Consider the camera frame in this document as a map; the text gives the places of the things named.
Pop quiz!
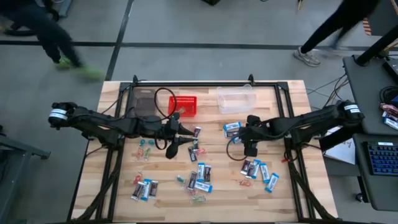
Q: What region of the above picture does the black floor cable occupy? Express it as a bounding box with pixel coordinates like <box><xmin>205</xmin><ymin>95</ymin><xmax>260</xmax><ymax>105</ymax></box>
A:
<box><xmin>306</xmin><ymin>73</ymin><xmax>351</xmax><ymax>110</ymax></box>

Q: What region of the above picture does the black coiled cable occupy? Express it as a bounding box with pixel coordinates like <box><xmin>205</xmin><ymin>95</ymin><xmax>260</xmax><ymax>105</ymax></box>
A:
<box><xmin>379</xmin><ymin>85</ymin><xmax>398</xmax><ymax>105</ymax></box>

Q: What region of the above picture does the grey translucent plastic bin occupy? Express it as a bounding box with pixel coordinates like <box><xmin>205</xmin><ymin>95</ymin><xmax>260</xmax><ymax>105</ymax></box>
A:
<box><xmin>129</xmin><ymin>88</ymin><xmax>159</xmax><ymax>121</ymax></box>

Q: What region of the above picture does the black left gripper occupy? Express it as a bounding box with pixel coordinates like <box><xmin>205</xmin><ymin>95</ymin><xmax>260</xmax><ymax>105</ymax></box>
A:
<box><xmin>154</xmin><ymin>112</ymin><xmax>195</xmax><ymax>160</ymax></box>

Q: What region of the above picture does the black backlit keyboard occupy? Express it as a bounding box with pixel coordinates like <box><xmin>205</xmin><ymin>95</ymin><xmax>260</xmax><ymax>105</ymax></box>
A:
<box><xmin>366</xmin><ymin>141</ymin><xmax>398</xmax><ymax>177</ymax></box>

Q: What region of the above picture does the black mat orange striped edge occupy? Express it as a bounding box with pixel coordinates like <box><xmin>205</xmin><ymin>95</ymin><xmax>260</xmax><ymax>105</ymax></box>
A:
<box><xmin>362</xmin><ymin>17</ymin><xmax>373</xmax><ymax>36</ymax></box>

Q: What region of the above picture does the red plastic basket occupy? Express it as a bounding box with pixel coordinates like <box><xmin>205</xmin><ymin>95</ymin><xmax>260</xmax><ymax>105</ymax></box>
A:
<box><xmin>167</xmin><ymin>95</ymin><xmax>198</xmax><ymax>118</ymax></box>

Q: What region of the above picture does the dark grey desk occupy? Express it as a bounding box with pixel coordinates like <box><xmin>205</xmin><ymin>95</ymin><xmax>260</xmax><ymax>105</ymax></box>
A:
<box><xmin>353</xmin><ymin>133</ymin><xmax>398</xmax><ymax>212</ymax></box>
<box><xmin>343</xmin><ymin>54</ymin><xmax>398</xmax><ymax>135</ymax></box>

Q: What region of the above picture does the person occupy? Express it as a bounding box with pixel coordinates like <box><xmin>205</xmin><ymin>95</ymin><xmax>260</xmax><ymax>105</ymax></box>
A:
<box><xmin>293</xmin><ymin>0</ymin><xmax>381</xmax><ymax>68</ymax></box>
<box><xmin>0</xmin><ymin>0</ymin><xmax>106</xmax><ymax>81</ymax></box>

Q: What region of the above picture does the black slanted pole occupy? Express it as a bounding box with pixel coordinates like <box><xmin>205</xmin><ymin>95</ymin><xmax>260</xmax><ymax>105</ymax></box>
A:
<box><xmin>355</xmin><ymin>24</ymin><xmax>398</xmax><ymax>67</ymax></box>

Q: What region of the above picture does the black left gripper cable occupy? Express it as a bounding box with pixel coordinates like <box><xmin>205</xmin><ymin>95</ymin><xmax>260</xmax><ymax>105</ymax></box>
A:
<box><xmin>154</xmin><ymin>86</ymin><xmax>178</xmax><ymax>151</ymax></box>

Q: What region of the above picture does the red snack packet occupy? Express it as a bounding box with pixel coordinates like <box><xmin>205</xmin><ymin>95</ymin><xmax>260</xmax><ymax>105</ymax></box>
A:
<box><xmin>379</xmin><ymin>103</ymin><xmax>398</xmax><ymax>116</ymax></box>

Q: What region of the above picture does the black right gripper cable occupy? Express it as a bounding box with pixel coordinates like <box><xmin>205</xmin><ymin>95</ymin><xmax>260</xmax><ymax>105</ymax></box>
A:
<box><xmin>226</xmin><ymin>136</ymin><xmax>249</xmax><ymax>162</ymax></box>

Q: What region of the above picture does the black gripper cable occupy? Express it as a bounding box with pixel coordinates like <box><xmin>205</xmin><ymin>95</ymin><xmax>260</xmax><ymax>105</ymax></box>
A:
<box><xmin>154</xmin><ymin>86</ymin><xmax>178</xmax><ymax>151</ymax></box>
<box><xmin>226</xmin><ymin>136</ymin><xmax>249</xmax><ymax>162</ymax></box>

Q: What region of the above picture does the dark grey metal cart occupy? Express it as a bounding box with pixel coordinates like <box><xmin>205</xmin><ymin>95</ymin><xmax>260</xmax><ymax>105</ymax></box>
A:
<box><xmin>0</xmin><ymin>124</ymin><xmax>52</xmax><ymax>223</ymax></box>

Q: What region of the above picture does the white paper sheet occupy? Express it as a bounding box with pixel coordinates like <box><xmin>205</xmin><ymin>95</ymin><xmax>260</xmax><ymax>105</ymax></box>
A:
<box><xmin>323</xmin><ymin>125</ymin><xmax>357</xmax><ymax>166</ymax></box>

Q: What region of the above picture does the clear plastic bin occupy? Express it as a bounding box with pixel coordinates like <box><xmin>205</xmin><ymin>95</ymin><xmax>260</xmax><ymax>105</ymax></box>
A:
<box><xmin>216</xmin><ymin>83</ymin><xmax>257</xmax><ymax>115</ymax></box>

